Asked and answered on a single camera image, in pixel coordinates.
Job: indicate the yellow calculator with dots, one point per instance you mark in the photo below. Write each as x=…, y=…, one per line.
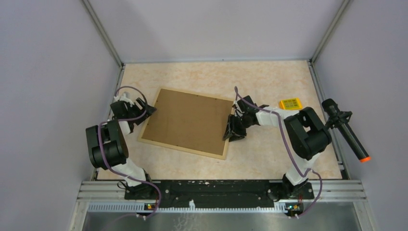
x=290, y=104

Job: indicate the white toothed cable rail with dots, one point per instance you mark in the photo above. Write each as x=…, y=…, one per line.
x=139, y=207

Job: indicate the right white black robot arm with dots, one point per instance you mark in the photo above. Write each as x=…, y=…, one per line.
x=303, y=134

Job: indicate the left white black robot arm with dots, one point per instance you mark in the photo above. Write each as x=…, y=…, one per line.
x=107, y=146

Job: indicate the light wooden picture frame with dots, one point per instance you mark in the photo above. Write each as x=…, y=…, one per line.
x=223, y=153

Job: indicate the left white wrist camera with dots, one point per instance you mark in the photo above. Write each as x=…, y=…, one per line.
x=125, y=97

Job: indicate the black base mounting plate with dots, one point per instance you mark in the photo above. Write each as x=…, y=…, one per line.
x=216, y=193

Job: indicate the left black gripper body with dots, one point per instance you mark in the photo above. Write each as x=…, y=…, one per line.
x=134, y=111

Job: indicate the black microphone tripod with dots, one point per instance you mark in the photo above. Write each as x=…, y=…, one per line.
x=338, y=119

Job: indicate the black microphone orange tip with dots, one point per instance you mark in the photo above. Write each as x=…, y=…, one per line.
x=331, y=107

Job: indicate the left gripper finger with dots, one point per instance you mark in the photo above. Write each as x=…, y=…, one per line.
x=143, y=114
x=143, y=106

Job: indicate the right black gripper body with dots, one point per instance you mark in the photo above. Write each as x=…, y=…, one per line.
x=246, y=123

